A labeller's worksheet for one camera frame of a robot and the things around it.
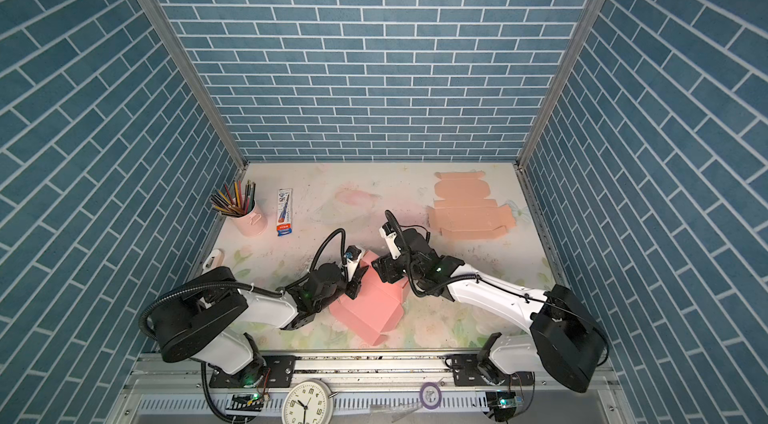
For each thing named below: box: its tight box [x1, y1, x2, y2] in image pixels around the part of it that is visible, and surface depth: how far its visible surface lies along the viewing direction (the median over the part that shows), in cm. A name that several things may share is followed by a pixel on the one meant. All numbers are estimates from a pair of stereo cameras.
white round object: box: [202, 248, 225, 274], surface depth 93 cm
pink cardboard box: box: [329, 250, 409, 346], surface depth 84 cm
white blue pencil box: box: [277, 188, 293, 237], surface depth 107 cm
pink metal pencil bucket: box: [231, 200, 269, 236], surface depth 97 cm
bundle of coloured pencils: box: [209, 180, 256, 217], surface depth 95 cm
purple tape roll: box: [419, 382, 442, 410], surface depth 72 cm
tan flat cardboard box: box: [426, 171, 517, 240], surface depth 110 cm
